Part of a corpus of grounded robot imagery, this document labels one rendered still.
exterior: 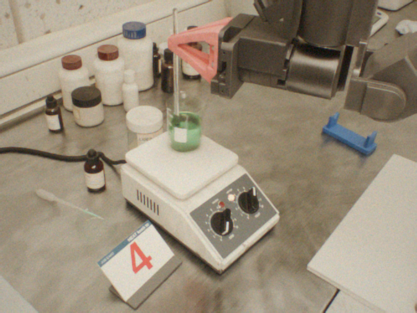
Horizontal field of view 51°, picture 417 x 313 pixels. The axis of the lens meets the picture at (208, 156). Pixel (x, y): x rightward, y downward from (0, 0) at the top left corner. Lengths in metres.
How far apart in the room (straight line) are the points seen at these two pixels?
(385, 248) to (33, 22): 0.72
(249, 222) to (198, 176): 0.09
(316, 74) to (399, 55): 0.08
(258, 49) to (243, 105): 0.45
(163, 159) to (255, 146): 0.24
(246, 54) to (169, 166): 0.20
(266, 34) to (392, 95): 0.14
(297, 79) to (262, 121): 0.40
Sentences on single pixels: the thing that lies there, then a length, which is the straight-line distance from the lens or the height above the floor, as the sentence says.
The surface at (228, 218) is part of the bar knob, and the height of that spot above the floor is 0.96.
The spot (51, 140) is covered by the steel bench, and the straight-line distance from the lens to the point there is 0.82.
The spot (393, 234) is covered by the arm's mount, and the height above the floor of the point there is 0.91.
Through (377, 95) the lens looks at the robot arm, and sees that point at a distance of 0.45.
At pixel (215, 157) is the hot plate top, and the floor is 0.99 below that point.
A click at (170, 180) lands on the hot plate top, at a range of 0.58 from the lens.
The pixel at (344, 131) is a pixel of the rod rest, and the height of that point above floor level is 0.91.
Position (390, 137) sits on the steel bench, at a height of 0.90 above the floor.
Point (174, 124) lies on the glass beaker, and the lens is 0.59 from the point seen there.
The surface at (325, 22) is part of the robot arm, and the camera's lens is 0.45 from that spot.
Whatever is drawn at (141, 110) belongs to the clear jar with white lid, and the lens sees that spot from 0.73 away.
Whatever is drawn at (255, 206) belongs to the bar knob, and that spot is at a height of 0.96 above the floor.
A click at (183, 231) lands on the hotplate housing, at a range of 0.58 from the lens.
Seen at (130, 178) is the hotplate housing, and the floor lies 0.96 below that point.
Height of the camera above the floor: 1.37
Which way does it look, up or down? 38 degrees down
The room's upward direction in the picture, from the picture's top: 4 degrees clockwise
